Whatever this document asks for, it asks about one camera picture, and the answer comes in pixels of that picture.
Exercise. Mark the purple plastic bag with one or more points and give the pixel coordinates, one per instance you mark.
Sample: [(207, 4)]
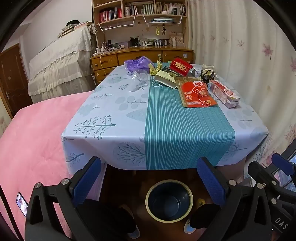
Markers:
[(138, 63)]

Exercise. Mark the cream paper packet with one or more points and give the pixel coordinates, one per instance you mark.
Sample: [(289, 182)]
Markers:
[(164, 77)]

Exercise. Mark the dark blue trash bin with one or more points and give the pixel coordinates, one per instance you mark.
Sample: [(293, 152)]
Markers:
[(168, 199)]

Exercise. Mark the cream paper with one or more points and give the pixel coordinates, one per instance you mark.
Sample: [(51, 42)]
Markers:
[(208, 66)]

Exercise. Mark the light blue slipper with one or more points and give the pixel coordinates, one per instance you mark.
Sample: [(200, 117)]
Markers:
[(189, 228), (134, 234)]

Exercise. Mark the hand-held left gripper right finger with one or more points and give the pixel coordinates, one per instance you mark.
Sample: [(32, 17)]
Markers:
[(211, 180)]

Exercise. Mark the person's right leg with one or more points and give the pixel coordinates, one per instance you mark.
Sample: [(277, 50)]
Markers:
[(205, 216)]

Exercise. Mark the small figure sticker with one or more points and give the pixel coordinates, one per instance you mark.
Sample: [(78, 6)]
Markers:
[(159, 57)]

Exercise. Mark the lace covered piano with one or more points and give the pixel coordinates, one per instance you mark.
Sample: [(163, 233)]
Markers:
[(60, 62)]

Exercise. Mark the light blue teal tablecloth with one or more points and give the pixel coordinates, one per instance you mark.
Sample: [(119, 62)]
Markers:
[(185, 129)]

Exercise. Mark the black white paper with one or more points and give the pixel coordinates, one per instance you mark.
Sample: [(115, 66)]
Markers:
[(207, 75)]

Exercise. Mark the smartphone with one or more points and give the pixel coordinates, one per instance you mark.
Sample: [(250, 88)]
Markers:
[(22, 205)]

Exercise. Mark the stack of books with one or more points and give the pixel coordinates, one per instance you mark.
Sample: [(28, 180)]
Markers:
[(76, 27)]

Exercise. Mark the pink red carton box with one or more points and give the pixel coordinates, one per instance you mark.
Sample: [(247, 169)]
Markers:
[(222, 92)]

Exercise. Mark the black picture frame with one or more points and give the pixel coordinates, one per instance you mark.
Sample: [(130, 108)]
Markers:
[(134, 41)]

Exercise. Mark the orange red patch packet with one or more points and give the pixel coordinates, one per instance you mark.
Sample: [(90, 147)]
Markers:
[(196, 92)]

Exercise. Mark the dark doll charm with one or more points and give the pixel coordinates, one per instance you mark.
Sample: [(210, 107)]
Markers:
[(164, 30)]

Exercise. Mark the yellow round object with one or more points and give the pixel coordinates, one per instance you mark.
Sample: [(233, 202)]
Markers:
[(201, 202)]

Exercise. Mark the clear plastic bag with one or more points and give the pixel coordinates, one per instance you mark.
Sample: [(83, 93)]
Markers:
[(138, 80)]

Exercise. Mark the floral white curtain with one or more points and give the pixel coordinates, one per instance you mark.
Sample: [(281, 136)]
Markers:
[(231, 46)]

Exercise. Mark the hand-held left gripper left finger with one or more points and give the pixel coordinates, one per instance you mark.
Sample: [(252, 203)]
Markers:
[(86, 183)]

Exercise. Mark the brown wooden door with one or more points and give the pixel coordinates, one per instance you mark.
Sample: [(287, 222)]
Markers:
[(11, 76)]

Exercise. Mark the red envelope packet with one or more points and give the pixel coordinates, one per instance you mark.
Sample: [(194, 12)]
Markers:
[(181, 66)]

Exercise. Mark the pink blanket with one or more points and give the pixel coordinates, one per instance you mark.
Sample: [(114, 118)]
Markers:
[(34, 139)]

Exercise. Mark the row of shelf books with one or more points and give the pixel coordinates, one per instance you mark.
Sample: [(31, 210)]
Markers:
[(148, 9)]

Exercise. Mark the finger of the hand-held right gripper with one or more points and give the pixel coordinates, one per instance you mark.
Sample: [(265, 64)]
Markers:
[(282, 162), (266, 176)]

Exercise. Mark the small grey box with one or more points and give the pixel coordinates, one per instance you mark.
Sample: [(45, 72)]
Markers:
[(196, 73)]

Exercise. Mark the gold foil wrapper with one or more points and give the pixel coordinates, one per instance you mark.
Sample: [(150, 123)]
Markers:
[(161, 66), (151, 69)]

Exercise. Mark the wooden bookshelf desk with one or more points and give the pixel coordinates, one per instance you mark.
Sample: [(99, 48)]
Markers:
[(108, 61)]

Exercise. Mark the white face mask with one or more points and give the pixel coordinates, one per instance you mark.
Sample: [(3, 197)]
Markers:
[(167, 84)]

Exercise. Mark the black hat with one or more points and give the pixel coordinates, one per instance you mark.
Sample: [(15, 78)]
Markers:
[(72, 22)]

